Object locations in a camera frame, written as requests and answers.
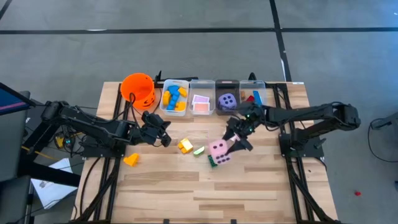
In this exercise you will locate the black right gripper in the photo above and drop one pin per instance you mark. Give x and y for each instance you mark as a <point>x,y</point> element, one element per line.
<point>247,119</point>

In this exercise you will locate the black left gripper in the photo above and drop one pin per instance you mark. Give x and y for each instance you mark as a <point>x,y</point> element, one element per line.
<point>149,130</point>

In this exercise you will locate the card deck red circle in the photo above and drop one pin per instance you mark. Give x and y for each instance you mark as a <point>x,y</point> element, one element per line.
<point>235,137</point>

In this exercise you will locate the white plastic bin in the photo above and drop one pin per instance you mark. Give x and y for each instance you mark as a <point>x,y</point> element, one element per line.
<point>174,114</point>

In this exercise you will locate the large orange-yellow toy brick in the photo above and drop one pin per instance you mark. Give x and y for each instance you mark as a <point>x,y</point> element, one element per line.
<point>186,145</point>

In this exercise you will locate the pink foam die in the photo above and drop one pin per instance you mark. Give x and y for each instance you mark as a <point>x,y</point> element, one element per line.
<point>212,151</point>

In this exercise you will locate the dark green toy brick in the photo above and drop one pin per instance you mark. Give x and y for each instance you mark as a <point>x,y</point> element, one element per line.
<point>212,162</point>

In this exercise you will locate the yellow toy brick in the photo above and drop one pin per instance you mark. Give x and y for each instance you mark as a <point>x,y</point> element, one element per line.
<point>183,91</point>
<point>166,98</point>

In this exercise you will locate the purple foam die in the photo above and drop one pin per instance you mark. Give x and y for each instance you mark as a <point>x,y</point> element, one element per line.
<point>227,101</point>

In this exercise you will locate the light green toy brick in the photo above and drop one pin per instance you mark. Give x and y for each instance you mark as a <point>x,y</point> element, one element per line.
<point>199,151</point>

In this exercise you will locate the red toy brick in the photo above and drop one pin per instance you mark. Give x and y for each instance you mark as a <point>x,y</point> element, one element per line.
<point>250,99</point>

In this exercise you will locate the orange-yellow wedge toy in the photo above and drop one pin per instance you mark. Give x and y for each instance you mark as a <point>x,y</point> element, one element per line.
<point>132,159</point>

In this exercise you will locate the brown toy brick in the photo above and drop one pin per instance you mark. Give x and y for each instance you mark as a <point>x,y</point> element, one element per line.
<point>242,94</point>

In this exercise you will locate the long blue toy brick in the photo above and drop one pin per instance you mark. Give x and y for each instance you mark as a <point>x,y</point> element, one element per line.
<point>257,97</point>

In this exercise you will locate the dark smoky plastic bin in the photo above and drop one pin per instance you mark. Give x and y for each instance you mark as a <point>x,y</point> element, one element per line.
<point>227,85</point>

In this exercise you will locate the clear plastic bin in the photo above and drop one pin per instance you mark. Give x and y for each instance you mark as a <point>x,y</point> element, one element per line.
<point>202,87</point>
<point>261,85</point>

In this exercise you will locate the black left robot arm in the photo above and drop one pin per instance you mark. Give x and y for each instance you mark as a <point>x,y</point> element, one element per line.
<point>93,124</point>

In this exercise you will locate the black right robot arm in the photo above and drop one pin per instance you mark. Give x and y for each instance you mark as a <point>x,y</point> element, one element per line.
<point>304,113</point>

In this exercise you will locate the orange pumpkin bucket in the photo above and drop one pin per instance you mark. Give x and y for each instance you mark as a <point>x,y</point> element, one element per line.
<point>136,87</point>

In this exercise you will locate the white label sticker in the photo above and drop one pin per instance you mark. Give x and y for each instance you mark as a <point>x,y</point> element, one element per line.
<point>297,82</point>

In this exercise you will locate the electronics with green light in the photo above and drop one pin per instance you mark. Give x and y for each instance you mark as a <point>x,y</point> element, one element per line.
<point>66,142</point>

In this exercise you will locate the white paper sheets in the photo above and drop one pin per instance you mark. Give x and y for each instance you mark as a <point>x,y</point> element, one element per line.
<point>53,193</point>

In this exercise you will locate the black equipment box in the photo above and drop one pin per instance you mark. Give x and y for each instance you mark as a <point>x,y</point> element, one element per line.
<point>37,127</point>

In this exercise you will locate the black stand leg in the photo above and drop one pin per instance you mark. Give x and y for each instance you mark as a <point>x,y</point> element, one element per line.
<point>385,123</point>

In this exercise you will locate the laptop with blue screen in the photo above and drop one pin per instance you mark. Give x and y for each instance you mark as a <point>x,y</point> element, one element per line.
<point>12,101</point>

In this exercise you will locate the long black camera mount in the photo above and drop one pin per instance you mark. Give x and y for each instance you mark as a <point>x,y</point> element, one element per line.
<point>174,78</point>

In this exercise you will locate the small black bracket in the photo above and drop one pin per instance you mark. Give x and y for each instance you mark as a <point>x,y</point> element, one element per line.
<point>252,76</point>

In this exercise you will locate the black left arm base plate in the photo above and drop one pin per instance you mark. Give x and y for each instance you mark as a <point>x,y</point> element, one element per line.
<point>93,153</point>

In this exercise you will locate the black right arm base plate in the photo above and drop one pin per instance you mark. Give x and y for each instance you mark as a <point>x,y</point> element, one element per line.
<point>311,152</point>

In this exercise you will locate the black right table frame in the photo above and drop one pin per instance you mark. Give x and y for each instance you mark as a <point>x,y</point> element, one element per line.
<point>294,193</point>

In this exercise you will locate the black table frame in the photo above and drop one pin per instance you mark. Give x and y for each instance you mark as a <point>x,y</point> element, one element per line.
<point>294,193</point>
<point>110,193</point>

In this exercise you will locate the black left table frame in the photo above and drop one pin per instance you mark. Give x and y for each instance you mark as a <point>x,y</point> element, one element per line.
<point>110,193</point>

